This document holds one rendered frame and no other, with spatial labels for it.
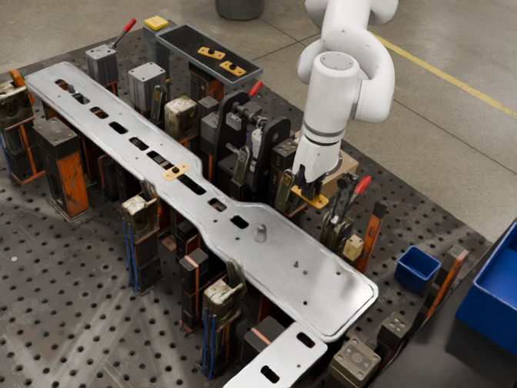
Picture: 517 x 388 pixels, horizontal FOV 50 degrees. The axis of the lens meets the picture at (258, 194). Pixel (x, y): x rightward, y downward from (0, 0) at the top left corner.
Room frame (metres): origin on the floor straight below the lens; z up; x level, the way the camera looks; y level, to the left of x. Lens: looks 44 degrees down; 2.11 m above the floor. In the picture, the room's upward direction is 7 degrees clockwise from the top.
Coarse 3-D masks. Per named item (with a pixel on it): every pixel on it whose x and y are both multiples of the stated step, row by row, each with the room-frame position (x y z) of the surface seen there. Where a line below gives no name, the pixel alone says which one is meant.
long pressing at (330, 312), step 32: (64, 64) 1.67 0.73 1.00; (64, 96) 1.48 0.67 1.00; (96, 96) 1.50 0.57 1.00; (96, 128) 1.34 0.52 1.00; (128, 128) 1.36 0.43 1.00; (128, 160) 1.21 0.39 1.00; (192, 160) 1.24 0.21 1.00; (160, 192) 1.09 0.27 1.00; (192, 192) 1.11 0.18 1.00; (192, 224) 1.00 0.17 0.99; (224, 224) 1.00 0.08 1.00; (256, 224) 1.01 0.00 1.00; (288, 224) 1.03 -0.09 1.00; (224, 256) 0.89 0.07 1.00; (256, 256) 0.90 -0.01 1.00; (288, 256) 0.92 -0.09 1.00; (320, 256) 0.93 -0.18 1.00; (256, 288) 0.81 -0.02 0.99; (288, 288) 0.82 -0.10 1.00; (320, 288) 0.83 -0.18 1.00; (352, 288) 0.84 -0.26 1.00; (320, 320) 0.74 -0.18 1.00; (352, 320) 0.75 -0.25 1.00
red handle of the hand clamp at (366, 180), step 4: (364, 176) 1.09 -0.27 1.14; (368, 176) 1.09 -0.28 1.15; (364, 180) 1.08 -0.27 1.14; (368, 180) 1.08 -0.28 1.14; (360, 184) 1.07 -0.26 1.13; (364, 184) 1.07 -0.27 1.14; (368, 184) 1.08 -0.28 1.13; (356, 188) 1.07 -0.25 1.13; (360, 188) 1.06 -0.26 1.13; (364, 188) 1.07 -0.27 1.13; (356, 192) 1.06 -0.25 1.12; (360, 192) 1.06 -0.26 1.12; (352, 196) 1.05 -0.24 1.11; (356, 196) 1.05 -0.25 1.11; (352, 200) 1.04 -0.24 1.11; (348, 208) 1.02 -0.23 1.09; (336, 216) 1.00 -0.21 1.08; (332, 220) 1.00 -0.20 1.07; (336, 220) 1.00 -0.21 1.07; (332, 224) 0.99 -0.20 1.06
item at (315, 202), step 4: (292, 188) 0.90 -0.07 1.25; (296, 188) 0.91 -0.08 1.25; (296, 192) 0.89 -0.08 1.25; (300, 192) 0.89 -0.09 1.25; (300, 196) 0.88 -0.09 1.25; (316, 196) 0.89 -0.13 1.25; (320, 196) 0.89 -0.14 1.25; (308, 200) 0.87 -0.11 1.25; (312, 200) 0.87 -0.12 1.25; (316, 200) 0.87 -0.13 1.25; (320, 200) 0.88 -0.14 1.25; (324, 200) 0.88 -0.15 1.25; (328, 200) 0.88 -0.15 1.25; (312, 204) 0.86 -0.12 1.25; (316, 204) 0.86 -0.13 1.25; (320, 204) 0.86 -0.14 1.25; (324, 204) 0.87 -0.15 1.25; (316, 208) 0.85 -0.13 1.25; (320, 208) 0.85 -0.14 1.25
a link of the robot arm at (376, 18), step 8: (376, 0) 1.25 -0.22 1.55; (384, 0) 1.27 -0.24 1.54; (392, 0) 1.29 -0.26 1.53; (376, 8) 1.25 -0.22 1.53; (384, 8) 1.26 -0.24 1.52; (392, 8) 1.29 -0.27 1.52; (376, 16) 1.27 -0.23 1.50; (384, 16) 1.27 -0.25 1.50; (392, 16) 1.29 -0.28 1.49; (368, 24) 1.30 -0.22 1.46; (376, 24) 1.29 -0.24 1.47
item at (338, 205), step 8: (344, 176) 1.01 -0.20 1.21; (352, 176) 1.01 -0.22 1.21; (344, 184) 0.98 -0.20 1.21; (352, 184) 1.00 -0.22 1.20; (336, 192) 1.01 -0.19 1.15; (344, 192) 1.01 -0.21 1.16; (352, 192) 1.00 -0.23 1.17; (336, 200) 1.01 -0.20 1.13; (344, 200) 1.00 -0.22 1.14; (336, 208) 1.01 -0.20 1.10; (344, 208) 0.99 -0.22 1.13; (328, 216) 1.00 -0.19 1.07; (344, 216) 1.00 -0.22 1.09; (328, 224) 1.00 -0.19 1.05; (336, 224) 0.98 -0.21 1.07
